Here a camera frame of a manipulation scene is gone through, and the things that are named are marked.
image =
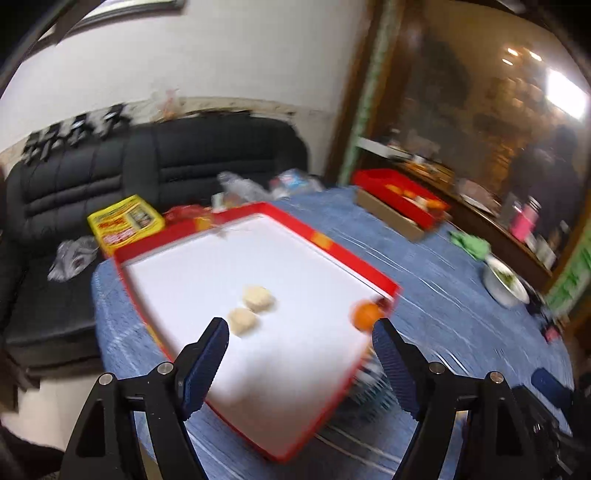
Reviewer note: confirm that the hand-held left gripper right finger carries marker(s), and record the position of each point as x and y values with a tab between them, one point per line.
397	369

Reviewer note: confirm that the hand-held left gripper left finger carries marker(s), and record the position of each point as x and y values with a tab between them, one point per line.
203	369

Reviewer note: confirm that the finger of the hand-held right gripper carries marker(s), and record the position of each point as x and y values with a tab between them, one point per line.
551	387

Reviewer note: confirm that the red tray box white inside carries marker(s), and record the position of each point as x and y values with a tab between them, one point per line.
207	286

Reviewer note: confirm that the black red jar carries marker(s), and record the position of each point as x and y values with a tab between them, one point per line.
551	333

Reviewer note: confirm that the orange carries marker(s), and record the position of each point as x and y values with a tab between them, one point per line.
367	315

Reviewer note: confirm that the pale square pastry cake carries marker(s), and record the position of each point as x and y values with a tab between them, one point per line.
243	321
261	297

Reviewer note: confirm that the blue plaid tablecloth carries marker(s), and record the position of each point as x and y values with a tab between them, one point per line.
438	286

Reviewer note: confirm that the white bowl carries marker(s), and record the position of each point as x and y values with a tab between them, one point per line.
496	288

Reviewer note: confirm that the green leaves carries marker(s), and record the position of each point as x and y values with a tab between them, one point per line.
508	279

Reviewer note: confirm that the green cloth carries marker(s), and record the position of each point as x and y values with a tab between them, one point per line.
471	244

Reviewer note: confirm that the red plastic bag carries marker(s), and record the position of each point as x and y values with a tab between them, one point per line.
184	214

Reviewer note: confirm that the pink sleeved bottle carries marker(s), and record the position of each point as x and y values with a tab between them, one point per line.
524	224

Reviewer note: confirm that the yellow printed box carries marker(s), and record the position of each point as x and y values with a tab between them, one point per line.
124	221

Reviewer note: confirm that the grey plastic bag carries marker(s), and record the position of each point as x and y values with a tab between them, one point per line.
74	258

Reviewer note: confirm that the wooden counter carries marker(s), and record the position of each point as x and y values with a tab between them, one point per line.
489	217

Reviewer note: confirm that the red box with fruit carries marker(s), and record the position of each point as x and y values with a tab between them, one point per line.
374	180

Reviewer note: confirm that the blue white packet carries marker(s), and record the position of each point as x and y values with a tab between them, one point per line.
293	179

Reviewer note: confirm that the black leather sofa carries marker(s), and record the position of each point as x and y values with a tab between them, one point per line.
69	194

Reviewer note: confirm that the white flat box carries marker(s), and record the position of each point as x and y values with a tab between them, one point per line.
374	146

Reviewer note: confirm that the clear hanging plastic bag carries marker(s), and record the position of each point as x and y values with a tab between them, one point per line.
168	104

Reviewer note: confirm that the row of black clips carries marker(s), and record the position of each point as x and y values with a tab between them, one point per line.
69	134

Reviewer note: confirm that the bamboo wall sticker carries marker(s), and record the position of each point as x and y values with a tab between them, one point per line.
570	281

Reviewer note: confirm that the green patterned wall strip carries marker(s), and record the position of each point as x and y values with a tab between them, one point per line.
367	101

